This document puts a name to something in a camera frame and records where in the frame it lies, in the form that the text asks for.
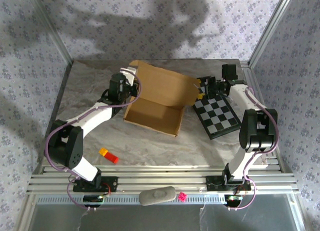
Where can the brown cardboard box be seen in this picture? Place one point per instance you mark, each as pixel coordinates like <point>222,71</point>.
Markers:
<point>160,86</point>

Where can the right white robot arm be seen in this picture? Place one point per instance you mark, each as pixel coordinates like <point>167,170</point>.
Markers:
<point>241,96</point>

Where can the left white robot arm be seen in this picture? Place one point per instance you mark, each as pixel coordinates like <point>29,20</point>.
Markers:
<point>90,114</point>

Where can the black and grey chessboard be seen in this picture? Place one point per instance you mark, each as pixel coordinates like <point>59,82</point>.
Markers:
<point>217,116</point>

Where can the yellow toy brick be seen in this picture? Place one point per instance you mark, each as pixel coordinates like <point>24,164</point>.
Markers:
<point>102,151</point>

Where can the red toy brick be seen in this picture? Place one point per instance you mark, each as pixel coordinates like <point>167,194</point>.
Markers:
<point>111,158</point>

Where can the aluminium mounting rails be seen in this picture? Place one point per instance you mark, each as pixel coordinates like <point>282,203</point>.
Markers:
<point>162,177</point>

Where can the small pink cube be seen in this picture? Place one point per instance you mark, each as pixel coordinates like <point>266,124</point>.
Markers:
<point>182,196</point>

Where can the grey oval stone pad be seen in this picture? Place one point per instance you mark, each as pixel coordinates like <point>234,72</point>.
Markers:
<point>157,195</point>

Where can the small black circuit board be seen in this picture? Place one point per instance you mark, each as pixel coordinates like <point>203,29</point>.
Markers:
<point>92,200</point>
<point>233,199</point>

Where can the grey metal lower panel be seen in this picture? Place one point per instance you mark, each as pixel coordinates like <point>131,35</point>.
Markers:
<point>150,218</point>

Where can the aluminium side rail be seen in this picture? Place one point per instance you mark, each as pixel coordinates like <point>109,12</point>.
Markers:
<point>62,91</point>
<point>257,89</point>

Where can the aluminium frame post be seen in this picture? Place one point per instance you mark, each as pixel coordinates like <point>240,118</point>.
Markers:
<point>53,36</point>
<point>270,28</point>

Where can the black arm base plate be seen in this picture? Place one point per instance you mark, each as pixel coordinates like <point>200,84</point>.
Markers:
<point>110,184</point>
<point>212,183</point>

